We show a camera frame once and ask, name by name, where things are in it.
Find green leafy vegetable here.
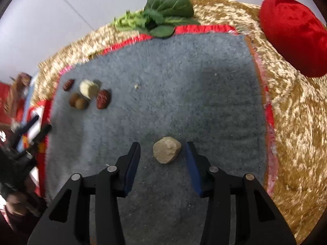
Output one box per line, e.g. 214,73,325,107
114,0,201,39

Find beige peeled root chunk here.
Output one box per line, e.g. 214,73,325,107
153,136,182,164

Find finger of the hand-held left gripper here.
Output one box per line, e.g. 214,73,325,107
19,124,53,157
11,115,40,147

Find red bag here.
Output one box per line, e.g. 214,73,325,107
0,82,16,123

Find red cloth bundle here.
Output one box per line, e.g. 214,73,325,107
259,0,327,78

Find light blue box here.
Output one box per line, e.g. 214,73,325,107
22,87,32,125

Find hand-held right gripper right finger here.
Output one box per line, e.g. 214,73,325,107
184,141,297,245

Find grey felt mat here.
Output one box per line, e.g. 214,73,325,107
45,32,269,245

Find person's left hand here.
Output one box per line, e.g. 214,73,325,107
4,190,41,217

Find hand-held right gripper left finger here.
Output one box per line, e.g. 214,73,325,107
27,141,141,245

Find multicoloured yarn bundle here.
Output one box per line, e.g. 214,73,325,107
2,73,34,118

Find gold shiny tablecloth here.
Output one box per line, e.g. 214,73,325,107
32,0,327,243

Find red box white inside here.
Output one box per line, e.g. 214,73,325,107
23,99,53,159

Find pale sugarcane chunk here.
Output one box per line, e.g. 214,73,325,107
79,80,100,99

